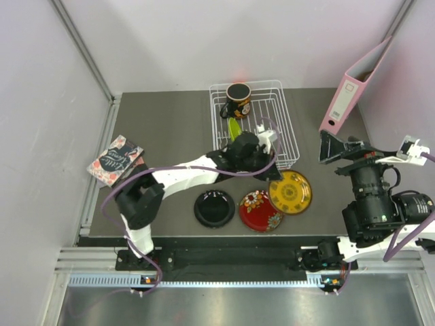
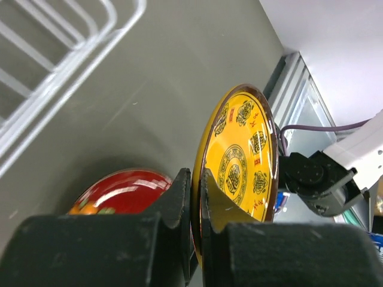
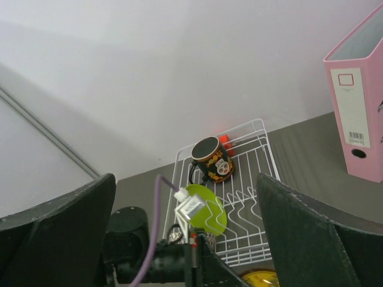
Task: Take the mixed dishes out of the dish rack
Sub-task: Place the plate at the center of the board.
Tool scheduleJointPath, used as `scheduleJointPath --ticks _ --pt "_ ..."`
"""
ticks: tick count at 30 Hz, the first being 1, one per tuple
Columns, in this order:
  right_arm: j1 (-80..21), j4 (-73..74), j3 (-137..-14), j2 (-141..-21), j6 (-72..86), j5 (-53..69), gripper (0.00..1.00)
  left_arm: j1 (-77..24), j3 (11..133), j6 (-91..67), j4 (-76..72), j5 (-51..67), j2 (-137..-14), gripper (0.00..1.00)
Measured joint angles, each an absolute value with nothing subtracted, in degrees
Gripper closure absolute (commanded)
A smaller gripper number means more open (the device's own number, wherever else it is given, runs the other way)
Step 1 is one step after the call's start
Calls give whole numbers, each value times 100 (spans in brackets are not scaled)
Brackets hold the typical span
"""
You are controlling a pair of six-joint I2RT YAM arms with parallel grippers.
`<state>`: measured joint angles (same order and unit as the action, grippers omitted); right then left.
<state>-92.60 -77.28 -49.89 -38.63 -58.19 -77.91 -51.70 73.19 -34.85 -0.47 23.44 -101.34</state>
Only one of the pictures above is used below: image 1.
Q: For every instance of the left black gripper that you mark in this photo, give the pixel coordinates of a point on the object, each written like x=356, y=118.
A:
x=272, y=173

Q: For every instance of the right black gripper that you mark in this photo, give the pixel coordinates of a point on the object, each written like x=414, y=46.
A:
x=355, y=151

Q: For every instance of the yellow brown plate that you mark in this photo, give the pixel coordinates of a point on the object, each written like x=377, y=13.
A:
x=292, y=194

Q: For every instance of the red floral plate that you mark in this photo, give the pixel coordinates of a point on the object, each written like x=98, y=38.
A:
x=257, y=212

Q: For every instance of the white wire dish rack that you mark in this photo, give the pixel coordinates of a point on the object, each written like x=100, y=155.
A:
x=267, y=100

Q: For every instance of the black plate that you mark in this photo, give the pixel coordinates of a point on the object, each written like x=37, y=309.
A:
x=214, y=208

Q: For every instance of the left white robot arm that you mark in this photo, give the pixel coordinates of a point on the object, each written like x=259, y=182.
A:
x=139, y=198

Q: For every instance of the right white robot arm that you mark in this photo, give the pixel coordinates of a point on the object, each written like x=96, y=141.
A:
x=379, y=220

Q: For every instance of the green plate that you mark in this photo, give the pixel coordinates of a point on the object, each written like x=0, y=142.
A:
x=234, y=128

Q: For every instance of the black floral mug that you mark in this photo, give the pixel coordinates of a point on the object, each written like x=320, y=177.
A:
x=238, y=101

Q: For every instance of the red book underneath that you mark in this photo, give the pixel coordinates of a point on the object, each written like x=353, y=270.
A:
x=138, y=162

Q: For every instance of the floral cover book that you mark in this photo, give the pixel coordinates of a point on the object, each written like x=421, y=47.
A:
x=115, y=162

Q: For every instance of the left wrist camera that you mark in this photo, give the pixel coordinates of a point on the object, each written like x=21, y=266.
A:
x=266, y=138

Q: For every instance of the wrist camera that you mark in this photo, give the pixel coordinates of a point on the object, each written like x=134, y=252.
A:
x=412, y=151
x=266, y=138

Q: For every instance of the pink ring binder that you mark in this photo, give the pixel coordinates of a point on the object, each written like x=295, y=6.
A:
x=352, y=87

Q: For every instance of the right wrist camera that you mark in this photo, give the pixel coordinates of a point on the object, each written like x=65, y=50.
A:
x=412, y=151

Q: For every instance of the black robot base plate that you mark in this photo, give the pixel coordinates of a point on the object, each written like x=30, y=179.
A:
x=237, y=257

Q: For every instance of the white cable duct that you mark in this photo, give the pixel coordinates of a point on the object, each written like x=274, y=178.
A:
x=139, y=281

